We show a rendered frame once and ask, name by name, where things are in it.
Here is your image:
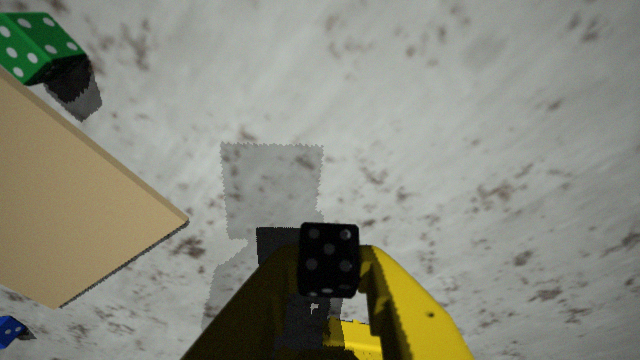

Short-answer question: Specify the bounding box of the tan square mat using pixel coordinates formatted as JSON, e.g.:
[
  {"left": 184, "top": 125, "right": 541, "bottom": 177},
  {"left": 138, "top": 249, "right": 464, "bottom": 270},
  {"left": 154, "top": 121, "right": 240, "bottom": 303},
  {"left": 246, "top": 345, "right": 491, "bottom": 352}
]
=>
[{"left": 0, "top": 67, "right": 189, "bottom": 310}]

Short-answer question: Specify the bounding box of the green die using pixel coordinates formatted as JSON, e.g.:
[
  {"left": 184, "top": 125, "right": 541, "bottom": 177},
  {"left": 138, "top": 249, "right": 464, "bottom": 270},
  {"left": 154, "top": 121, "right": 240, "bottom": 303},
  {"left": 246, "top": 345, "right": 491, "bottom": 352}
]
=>
[{"left": 0, "top": 12, "right": 87, "bottom": 86}]

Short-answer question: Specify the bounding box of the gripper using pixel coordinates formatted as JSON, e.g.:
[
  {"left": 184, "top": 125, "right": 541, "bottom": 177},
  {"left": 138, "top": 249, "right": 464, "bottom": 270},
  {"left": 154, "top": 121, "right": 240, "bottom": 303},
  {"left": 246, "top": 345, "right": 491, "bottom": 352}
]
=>
[{"left": 180, "top": 244, "right": 475, "bottom": 360}]

